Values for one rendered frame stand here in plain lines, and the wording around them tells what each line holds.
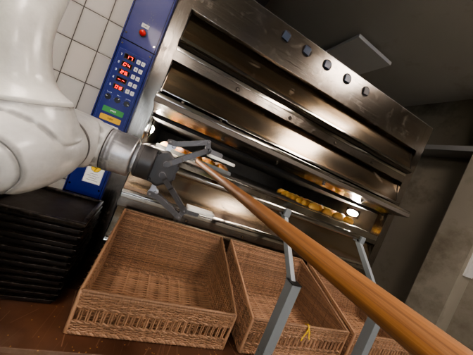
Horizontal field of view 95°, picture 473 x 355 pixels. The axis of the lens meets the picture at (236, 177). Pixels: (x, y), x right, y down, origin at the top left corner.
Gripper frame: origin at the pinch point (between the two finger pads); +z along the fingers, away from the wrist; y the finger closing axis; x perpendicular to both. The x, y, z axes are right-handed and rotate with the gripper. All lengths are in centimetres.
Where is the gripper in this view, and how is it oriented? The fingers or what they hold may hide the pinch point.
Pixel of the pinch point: (219, 189)
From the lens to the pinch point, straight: 55.1
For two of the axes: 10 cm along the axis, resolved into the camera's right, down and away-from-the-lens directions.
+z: 8.7, 3.4, 3.4
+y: -3.8, 9.2, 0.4
